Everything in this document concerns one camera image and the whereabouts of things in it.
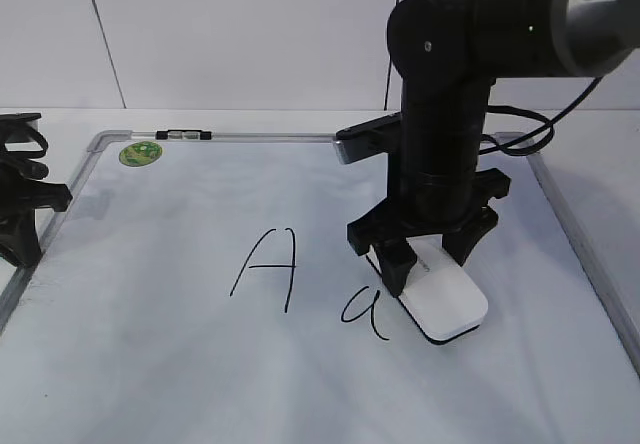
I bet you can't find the green round magnet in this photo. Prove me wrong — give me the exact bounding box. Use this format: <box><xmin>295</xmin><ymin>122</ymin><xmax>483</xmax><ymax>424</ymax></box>
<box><xmin>118</xmin><ymin>141</ymin><xmax>163</xmax><ymax>167</ymax></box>

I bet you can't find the black cable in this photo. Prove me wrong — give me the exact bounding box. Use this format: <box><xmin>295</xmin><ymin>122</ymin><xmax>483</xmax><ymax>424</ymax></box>
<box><xmin>479</xmin><ymin>76</ymin><xmax>606</xmax><ymax>158</ymax></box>

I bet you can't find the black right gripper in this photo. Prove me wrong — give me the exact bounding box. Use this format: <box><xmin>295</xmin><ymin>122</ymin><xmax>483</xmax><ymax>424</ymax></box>
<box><xmin>347</xmin><ymin>168</ymin><xmax>511</xmax><ymax>298</ymax></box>

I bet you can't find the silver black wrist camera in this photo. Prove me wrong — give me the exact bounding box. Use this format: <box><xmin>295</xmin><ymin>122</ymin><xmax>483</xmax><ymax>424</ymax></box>
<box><xmin>334</xmin><ymin>112</ymin><xmax>401</xmax><ymax>165</ymax></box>

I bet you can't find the whiteboard with aluminium frame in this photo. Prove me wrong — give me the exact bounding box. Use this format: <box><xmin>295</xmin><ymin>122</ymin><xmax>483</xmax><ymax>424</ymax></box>
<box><xmin>1</xmin><ymin>132</ymin><xmax>639</xmax><ymax>443</ymax></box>

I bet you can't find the black and clear marker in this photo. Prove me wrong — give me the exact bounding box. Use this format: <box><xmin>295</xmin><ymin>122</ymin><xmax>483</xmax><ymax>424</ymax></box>
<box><xmin>130</xmin><ymin>129</ymin><xmax>213</xmax><ymax>141</ymax></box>

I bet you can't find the white whiteboard eraser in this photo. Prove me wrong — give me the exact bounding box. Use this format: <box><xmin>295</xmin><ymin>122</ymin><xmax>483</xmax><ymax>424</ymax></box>
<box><xmin>395</xmin><ymin>238</ymin><xmax>488</xmax><ymax>345</ymax></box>

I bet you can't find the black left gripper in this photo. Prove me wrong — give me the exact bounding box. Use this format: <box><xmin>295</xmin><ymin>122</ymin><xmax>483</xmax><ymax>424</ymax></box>
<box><xmin>1</xmin><ymin>112</ymin><xmax>72</xmax><ymax>267</ymax></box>

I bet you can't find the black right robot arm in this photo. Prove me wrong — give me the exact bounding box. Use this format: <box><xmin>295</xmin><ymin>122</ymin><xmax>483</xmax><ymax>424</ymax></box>
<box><xmin>336</xmin><ymin>0</ymin><xmax>639</xmax><ymax>296</ymax></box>

